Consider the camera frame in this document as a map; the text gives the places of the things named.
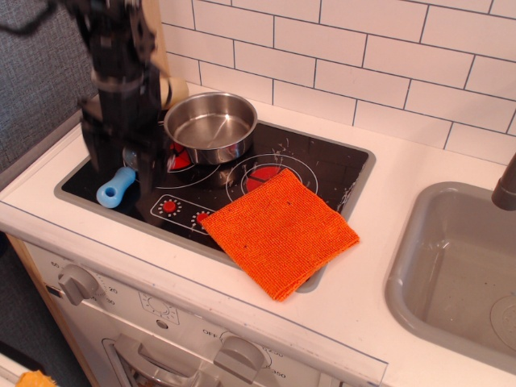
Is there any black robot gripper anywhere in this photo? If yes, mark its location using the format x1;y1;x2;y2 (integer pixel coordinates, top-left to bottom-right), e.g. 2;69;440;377
62;1;169;194

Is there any blue grey measuring spoon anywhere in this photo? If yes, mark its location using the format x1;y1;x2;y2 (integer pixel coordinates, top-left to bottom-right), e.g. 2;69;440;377
96;148;138;209

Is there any red left stove knob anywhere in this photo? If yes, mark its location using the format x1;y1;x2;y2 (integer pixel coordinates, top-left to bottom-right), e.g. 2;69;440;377
162;200;177;214

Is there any red stove knob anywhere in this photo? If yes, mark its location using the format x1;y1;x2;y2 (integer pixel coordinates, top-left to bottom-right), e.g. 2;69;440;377
162;200;177;214
195;213;210;226

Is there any stainless steel saucepan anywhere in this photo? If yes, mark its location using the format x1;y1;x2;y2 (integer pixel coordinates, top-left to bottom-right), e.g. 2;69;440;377
164;92;258;165

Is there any black toy stovetop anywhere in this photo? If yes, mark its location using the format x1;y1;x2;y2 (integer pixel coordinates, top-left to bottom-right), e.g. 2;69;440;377
55;122;376;266

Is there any red right stove knob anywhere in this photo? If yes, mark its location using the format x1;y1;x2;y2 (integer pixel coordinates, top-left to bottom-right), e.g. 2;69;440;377
195;213;210;226

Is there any grey timer dial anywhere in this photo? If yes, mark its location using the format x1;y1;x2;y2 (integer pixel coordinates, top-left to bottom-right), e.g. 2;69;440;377
58;264;99;306

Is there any orange knitted cloth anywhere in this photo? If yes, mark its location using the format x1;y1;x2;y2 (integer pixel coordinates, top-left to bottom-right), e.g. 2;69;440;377
202;169;360;302

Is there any grey oven temperature dial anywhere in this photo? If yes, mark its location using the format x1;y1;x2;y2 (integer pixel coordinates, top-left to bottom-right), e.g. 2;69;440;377
214;336;265;384

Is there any orange object at corner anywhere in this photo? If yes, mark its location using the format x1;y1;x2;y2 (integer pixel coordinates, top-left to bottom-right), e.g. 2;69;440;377
15;370;57;387

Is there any grey plastic sink basin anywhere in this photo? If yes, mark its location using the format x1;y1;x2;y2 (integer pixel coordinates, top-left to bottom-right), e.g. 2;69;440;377
385;181;515;373

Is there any grey faucet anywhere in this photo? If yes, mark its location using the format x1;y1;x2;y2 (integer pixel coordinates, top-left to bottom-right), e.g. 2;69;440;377
491;154;516;211

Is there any wooden side post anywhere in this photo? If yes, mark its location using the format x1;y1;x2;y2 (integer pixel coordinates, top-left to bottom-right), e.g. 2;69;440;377
149;0;170;77

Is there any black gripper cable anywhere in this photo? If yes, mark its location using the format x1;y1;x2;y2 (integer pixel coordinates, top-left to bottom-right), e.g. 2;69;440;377
0;0;61;35

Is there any oven door with handle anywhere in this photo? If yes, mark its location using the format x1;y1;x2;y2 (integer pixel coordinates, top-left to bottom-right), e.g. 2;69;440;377
102;335;341;386

